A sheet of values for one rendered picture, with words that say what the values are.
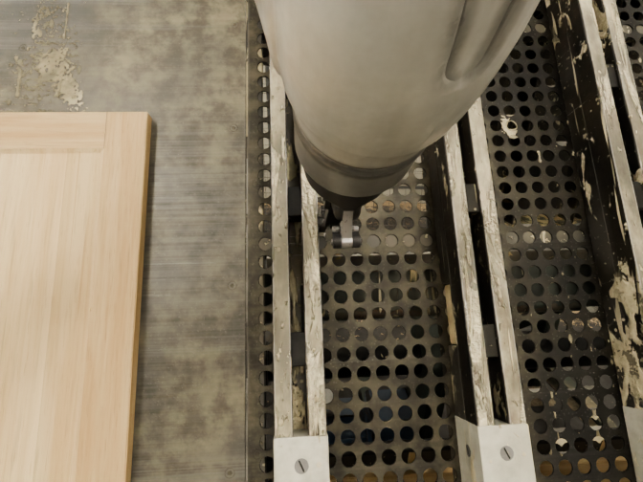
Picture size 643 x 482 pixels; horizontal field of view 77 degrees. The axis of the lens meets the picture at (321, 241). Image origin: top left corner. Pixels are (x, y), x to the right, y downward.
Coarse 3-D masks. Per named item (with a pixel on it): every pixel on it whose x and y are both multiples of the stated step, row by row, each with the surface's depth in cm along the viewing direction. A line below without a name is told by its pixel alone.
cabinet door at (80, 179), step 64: (0, 128) 57; (64, 128) 57; (128, 128) 58; (0, 192) 55; (64, 192) 56; (128, 192) 56; (0, 256) 53; (64, 256) 54; (128, 256) 54; (0, 320) 51; (64, 320) 52; (128, 320) 52; (0, 384) 50; (64, 384) 50; (128, 384) 50; (0, 448) 48; (64, 448) 49; (128, 448) 49
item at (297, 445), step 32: (288, 128) 58; (288, 160) 57; (288, 192) 52; (288, 224) 53; (288, 256) 50; (288, 288) 49; (320, 288) 49; (288, 320) 48; (320, 320) 48; (288, 352) 47; (320, 352) 48; (288, 384) 47; (320, 384) 47; (288, 416) 46; (320, 416) 46; (288, 448) 45; (320, 448) 45; (288, 480) 44; (320, 480) 44
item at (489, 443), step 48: (432, 144) 59; (480, 144) 55; (432, 192) 60; (480, 192) 53; (480, 240) 53; (480, 288) 54; (480, 336) 49; (480, 384) 48; (480, 432) 47; (528, 432) 47; (480, 480) 46; (528, 480) 46
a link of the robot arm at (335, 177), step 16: (304, 144) 25; (304, 160) 27; (320, 160) 24; (320, 176) 27; (336, 176) 25; (352, 176) 25; (368, 176) 24; (384, 176) 25; (400, 176) 27; (336, 192) 28; (352, 192) 27; (368, 192) 28
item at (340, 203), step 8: (312, 184) 32; (320, 192) 32; (328, 192) 31; (328, 200) 32; (336, 200) 32; (344, 200) 31; (352, 200) 31; (360, 200) 31; (368, 200) 32; (336, 208) 34; (344, 208) 33; (352, 208) 33; (360, 208) 34; (336, 216) 35
